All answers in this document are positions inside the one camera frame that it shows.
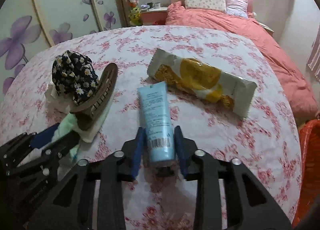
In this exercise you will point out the black daisy print scrunchie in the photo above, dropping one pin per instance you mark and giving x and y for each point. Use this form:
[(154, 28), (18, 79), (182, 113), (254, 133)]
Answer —
[(74, 75)]

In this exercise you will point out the yellow white snack wrapper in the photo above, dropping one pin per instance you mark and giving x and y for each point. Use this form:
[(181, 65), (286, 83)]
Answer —
[(203, 81)]

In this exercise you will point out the pink floral tablecloth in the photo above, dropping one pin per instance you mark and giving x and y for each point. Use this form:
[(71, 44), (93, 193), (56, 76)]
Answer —
[(266, 141)]

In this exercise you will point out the light blue cream tube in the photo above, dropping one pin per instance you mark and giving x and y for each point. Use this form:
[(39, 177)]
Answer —
[(157, 120)]

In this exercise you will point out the floral sliding wardrobe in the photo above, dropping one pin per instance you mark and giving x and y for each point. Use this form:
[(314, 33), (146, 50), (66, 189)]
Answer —
[(31, 26)]

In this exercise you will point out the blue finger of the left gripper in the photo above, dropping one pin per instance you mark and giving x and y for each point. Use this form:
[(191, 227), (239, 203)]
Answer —
[(43, 138), (62, 146)]

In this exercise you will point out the coral red duvet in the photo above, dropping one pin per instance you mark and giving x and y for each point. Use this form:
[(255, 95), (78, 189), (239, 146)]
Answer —
[(271, 60)]

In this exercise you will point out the pink left nightstand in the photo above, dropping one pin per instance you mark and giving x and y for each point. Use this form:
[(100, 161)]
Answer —
[(154, 16)]

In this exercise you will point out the right bedside nightstand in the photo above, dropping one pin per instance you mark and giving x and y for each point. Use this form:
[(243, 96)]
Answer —
[(267, 28)]

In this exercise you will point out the pink striped curtain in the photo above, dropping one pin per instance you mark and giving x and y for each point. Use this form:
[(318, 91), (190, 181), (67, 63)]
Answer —
[(313, 62)]

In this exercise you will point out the orange trash basket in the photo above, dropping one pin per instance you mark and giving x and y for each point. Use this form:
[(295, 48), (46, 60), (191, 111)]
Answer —
[(309, 144)]

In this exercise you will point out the stack of plush toys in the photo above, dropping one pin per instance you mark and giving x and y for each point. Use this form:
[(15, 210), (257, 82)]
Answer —
[(134, 14)]

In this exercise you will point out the white mug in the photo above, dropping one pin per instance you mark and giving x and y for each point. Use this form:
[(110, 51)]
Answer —
[(157, 5)]

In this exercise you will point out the brown hair claw clip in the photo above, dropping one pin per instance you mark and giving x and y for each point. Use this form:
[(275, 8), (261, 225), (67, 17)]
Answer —
[(88, 112)]

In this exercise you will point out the floral white pillow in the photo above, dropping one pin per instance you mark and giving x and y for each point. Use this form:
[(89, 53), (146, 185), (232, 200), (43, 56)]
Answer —
[(217, 5)]

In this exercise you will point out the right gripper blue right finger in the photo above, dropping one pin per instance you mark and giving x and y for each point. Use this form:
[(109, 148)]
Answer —
[(179, 146)]

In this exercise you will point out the pink striped pillow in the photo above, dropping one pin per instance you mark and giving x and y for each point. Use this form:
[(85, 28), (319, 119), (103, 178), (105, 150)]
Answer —
[(237, 8)]

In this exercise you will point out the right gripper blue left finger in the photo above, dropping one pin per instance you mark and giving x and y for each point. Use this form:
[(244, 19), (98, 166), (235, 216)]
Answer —
[(139, 143)]

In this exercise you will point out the white tissue paper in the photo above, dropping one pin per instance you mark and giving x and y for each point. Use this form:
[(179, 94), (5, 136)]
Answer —
[(75, 119)]

